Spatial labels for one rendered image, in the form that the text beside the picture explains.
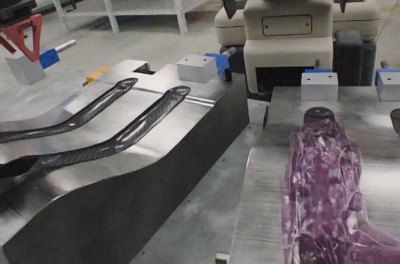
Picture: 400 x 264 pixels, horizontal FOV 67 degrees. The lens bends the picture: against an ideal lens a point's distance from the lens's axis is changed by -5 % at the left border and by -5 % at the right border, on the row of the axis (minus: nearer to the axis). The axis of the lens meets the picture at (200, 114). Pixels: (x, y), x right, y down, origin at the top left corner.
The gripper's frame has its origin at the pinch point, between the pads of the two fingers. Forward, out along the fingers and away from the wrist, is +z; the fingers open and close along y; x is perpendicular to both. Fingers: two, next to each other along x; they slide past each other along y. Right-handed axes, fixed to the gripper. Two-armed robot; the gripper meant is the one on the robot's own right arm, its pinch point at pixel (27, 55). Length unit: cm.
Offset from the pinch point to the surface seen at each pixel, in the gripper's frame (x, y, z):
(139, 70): 11.5, 15.5, 7.1
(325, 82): 16, 47, 7
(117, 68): 9.9, 11.5, 6.4
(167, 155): -5.3, 35.8, 7.3
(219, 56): 15.9, 30.3, 5.1
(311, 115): 11.8, 46.7, 10.3
